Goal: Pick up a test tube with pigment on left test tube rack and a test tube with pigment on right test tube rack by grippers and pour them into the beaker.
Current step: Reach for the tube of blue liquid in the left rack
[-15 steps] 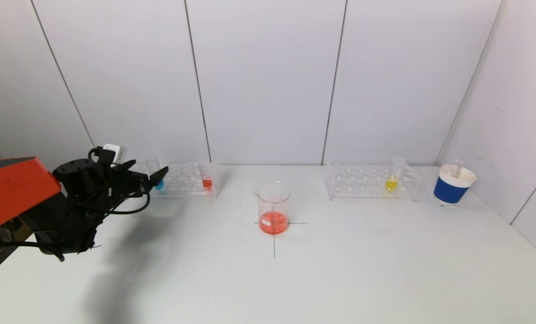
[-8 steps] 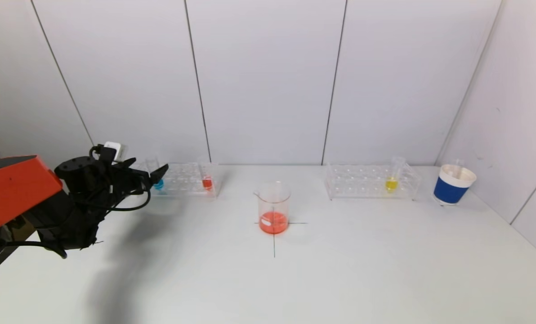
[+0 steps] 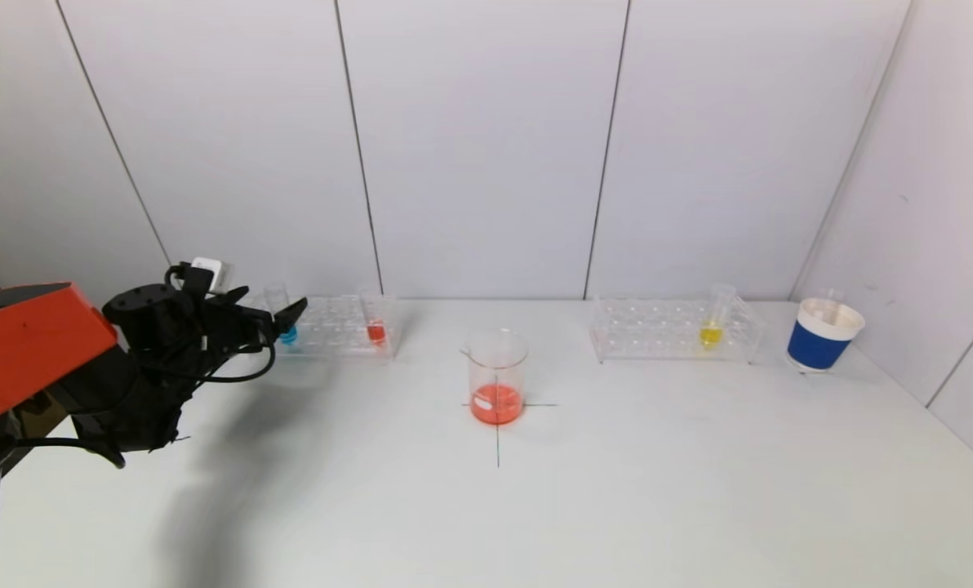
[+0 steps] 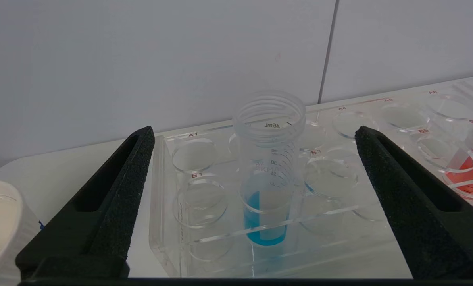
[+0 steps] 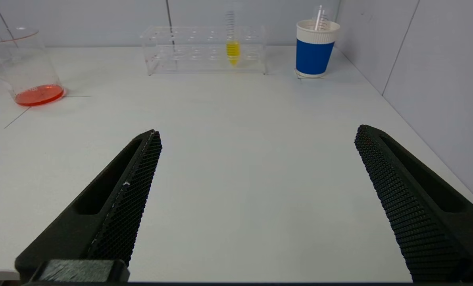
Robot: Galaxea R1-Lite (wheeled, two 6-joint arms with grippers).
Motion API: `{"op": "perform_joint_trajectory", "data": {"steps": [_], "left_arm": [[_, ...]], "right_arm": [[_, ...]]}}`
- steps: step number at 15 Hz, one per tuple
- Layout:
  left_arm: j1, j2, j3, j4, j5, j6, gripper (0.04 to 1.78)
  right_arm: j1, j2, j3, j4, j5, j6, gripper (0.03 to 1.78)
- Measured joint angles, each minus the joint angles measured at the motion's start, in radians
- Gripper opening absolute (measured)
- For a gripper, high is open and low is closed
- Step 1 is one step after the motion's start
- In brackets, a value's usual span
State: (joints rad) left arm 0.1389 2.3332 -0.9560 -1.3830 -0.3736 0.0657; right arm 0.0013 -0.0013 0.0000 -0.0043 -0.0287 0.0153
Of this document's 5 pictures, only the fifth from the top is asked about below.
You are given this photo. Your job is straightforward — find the clear glass beaker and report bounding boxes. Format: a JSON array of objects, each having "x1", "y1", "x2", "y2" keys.
[{"x1": 0, "y1": 27, "x2": 65, "y2": 107}]

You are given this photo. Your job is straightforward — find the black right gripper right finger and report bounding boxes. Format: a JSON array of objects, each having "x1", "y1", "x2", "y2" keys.
[{"x1": 354, "y1": 125, "x2": 473, "y2": 283}]

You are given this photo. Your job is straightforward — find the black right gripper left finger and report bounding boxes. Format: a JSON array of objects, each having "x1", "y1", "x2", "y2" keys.
[{"x1": 15, "y1": 129, "x2": 163, "y2": 283}]

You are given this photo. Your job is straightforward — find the clear acrylic test tube rack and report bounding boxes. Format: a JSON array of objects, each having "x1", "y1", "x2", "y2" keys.
[{"x1": 140, "y1": 25, "x2": 267, "y2": 76}]

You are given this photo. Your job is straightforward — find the test tube with red liquid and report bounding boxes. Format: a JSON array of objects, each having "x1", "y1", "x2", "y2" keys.
[{"x1": 312, "y1": 5, "x2": 331, "y2": 31}]

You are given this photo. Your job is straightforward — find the blue white paper cup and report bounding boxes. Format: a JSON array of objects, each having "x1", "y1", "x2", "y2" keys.
[{"x1": 295, "y1": 20, "x2": 340, "y2": 79}]

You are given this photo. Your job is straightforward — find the test tube with yellow liquid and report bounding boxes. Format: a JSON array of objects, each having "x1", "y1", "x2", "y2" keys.
[{"x1": 225, "y1": 0, "x2": 241, "y2": 67}]

